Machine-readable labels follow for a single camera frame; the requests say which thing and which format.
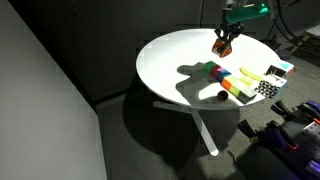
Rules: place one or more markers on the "pink block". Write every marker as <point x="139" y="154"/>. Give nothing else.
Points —
<point x="214" y="72"/>

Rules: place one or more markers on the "white table leg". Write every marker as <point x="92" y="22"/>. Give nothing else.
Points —
<point x="209" y="143"/>

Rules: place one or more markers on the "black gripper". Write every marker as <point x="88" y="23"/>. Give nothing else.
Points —
<point x="226" y="33"/>

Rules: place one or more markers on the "blue orange clamp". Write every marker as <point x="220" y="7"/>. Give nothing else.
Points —
<point x="273" y="136"/>
<point x="305" y="112"/>

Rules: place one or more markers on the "orange number six block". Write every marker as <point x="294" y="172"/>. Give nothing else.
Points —
<point x="222" y="47"/>

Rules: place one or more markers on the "patterned picture block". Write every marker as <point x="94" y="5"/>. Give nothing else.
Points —
<point x="270" y="85"/>

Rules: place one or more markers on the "black perforated breadboard plate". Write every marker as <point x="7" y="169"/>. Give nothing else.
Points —
<point x="305" y="160"/>

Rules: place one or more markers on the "colourful block at table edge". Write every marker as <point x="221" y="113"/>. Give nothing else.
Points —
<point x="281" y="69"/>

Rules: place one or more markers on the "blue orange clamp right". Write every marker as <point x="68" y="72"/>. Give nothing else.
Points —
<point x="305" y="112"/>

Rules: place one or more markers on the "yellow banana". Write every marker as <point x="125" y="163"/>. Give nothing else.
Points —
<point x="250" y="74"/>

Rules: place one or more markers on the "round white table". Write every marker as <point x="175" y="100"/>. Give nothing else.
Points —
<point x="171" y="67"/>

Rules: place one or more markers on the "dark red apple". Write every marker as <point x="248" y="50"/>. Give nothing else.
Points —
<point x="222" y="95"/>

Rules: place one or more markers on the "blue orange clamp left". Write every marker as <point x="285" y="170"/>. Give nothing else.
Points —
<point x="273" y="136"/>

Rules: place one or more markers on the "grey block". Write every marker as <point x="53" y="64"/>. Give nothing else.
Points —
<point x="246" y="95"/>

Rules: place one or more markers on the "blue block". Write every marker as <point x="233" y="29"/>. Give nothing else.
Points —
<point x="221" y="75"/>

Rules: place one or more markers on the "light green block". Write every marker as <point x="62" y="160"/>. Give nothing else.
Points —
<point x="236" y="85"/>

